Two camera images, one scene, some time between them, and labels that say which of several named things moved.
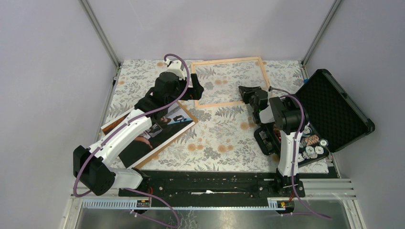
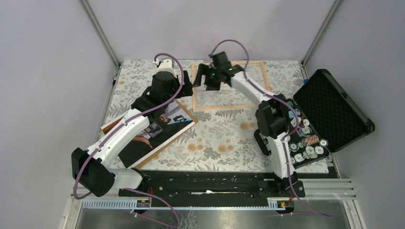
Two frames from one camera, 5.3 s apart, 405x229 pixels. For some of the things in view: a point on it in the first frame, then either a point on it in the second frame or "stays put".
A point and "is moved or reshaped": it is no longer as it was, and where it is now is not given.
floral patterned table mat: (222, 138) stays put
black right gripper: (243, 89) -> (203, 69)
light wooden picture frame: (249, 59) is moved or reshaped
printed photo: (175, 121) stays put
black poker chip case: (335, 120) stays put
